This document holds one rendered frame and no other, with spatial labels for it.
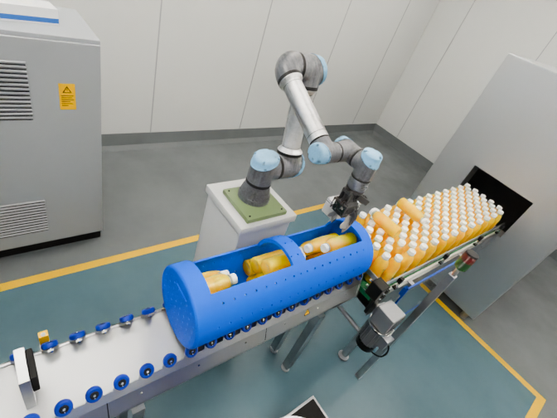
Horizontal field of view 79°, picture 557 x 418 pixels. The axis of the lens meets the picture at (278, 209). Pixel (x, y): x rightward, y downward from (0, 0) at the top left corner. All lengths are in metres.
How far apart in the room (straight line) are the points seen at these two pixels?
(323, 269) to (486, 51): 4.95
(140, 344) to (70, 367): 0.21
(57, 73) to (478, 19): 5.28
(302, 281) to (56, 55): 1.61
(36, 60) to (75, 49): 0.18
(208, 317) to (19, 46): 1.54
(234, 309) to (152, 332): 0.34
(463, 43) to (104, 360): 5.76
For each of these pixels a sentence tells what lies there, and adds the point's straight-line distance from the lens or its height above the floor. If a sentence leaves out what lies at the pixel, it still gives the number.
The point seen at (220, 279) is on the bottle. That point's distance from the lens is 1.19.
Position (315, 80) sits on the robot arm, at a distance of 1.46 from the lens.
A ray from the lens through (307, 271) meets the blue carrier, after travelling 1.32.
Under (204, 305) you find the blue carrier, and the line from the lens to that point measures 1.09.
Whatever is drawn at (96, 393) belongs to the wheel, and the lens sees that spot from 1.23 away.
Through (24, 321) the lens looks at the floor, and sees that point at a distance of 2.55.
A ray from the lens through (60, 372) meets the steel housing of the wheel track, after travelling 1.31.
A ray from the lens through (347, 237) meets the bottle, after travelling 1.58.
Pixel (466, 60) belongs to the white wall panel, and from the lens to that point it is 6.01.
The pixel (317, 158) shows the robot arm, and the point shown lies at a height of 1.58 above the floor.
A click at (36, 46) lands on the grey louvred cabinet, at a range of 2.10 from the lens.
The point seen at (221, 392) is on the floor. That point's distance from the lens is 2.30.
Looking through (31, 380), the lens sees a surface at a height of 1.07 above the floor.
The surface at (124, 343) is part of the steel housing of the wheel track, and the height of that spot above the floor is 0.93.
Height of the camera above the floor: 2.10
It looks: 36 degrees down
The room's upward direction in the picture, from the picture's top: 22 degrees clockwise
